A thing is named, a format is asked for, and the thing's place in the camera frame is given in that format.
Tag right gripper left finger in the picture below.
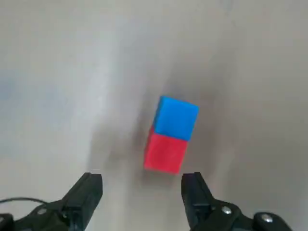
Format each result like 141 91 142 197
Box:
0 172 103 231

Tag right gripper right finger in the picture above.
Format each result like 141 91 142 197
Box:
180 172 293 231

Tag red magnetic block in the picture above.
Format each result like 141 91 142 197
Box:
143 125 189 175

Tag blue magnetic block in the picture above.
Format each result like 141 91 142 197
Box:
154 95 200 142

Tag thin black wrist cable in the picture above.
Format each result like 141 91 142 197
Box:
0 196 47 207

